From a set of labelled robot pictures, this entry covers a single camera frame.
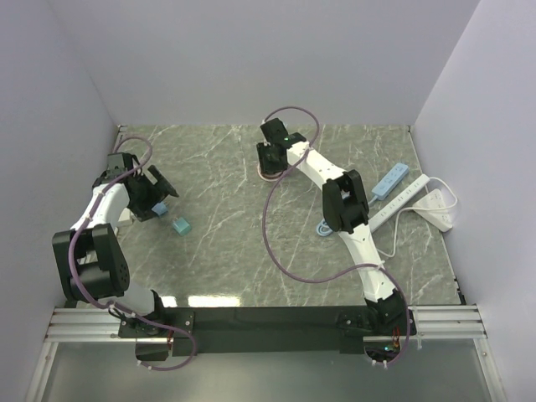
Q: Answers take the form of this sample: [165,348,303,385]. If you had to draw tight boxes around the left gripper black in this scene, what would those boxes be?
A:
[128,166,178,221]

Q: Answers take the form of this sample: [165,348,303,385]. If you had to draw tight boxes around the pink round power strip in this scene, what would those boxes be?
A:
[256,164,284,183]

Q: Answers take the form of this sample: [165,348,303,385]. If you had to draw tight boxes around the blue plug adapter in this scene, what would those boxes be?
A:
[152,202,168,217]

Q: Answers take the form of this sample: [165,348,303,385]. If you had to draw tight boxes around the green charger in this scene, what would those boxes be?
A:
[172,217,192,236]

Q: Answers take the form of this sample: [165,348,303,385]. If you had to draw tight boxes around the white power strip coloured sockets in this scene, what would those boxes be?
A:
[368,174,430,233]

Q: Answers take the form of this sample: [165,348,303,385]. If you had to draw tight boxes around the blue long power strip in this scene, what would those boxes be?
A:
[372,162,410,200]

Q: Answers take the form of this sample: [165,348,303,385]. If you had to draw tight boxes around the white square charger plug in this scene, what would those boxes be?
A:
[117,209,133,227]

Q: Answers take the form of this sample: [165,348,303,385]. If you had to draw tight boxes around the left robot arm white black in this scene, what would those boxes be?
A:
[52,152,178,337]

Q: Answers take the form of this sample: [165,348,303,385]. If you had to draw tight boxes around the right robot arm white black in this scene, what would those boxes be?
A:
[256,118,411,337]

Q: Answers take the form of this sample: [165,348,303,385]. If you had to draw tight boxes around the black base bar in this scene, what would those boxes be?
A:
[119,305,420,357]

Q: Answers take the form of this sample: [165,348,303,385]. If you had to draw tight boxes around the white triangular power strip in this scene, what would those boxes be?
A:
[412,188,457,233]

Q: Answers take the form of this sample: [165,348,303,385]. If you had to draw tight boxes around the blue coiled cable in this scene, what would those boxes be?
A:
[313,217,336,239]

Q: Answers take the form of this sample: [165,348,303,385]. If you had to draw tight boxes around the aluminium rail frame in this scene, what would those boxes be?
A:
[44,305,487,343]

